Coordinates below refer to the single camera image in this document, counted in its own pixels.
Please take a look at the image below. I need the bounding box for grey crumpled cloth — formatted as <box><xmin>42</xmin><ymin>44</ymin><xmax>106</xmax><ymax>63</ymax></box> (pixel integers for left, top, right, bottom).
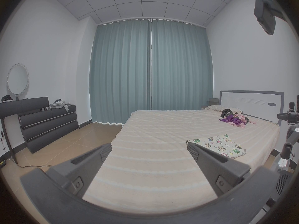
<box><xmin>48</xmin><ymin>99</ymin><xmax>70</xmax><ymax>111</ymax></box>

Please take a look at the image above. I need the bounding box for black cable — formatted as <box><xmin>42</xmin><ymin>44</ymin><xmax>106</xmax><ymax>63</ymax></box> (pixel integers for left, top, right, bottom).
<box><xmin>16</xmin><ymin>163</ymin><xmax>55</xmax><ymax>169</ymax></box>

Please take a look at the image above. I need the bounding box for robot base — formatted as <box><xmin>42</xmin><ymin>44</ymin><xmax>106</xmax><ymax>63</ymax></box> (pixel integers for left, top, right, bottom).
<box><xmin>263</xmin><ymin>158</ymin><xmax>297</xmax><ymax>214</ymax></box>

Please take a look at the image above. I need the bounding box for round white mirror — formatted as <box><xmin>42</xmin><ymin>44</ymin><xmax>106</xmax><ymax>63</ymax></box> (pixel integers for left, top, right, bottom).
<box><xmin>7</xmin><ymin>64</ymin><xmax>30</xmax><ymax>101</ymax></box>

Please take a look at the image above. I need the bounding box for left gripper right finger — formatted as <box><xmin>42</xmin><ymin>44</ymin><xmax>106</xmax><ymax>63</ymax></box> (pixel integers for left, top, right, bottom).
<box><xmin>187</xmin><ymin>141</ymin><xmax>251</xmax><ymax>196</ymax></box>

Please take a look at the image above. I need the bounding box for grey bedside table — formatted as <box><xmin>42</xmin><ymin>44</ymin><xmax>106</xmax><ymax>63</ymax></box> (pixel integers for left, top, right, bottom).
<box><xmin>201</xmin><ymin>98</ymin><xmax>219</xmax><ymax>110</ymax></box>

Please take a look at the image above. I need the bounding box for bed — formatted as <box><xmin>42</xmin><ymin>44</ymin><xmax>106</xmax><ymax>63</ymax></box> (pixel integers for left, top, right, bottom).
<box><xmin>82</xmin><ymin>91</ymin><xmax>285</xmax><ymax>215</ymax></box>

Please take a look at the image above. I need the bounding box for blue-green curtain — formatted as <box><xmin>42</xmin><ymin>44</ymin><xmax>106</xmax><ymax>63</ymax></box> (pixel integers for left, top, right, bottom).
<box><xmin>89</xmin><ymin>18</ymin><xmax>213</xmax><ymax>125</ymax></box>

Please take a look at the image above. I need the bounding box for cream pillow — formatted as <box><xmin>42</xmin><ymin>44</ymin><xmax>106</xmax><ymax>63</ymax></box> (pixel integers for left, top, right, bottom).
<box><xmin>205</xmin><ymin>105</ymin><xmax>243</xmax><ymax>114</ymax></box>

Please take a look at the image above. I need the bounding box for pile of clothes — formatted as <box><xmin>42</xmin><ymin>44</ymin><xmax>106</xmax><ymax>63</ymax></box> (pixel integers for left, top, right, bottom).
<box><xmin>219</xmin><ymin>109</ymin><xmax>257</xmax><ymax>128</ymax></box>

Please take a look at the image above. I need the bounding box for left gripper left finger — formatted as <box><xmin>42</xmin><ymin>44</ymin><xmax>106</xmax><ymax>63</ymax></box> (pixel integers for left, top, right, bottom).
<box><xmin>48</xmin><ymin>142</ymin><xmax>113</xmax><ymax>198</ymax></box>

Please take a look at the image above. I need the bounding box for white printed pyjama top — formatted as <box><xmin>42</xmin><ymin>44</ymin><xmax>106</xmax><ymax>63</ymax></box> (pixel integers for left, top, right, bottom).
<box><xmin>186</xmin><ymin>134</ymin><xmax>247</xmax><ymax>159</ymax></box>

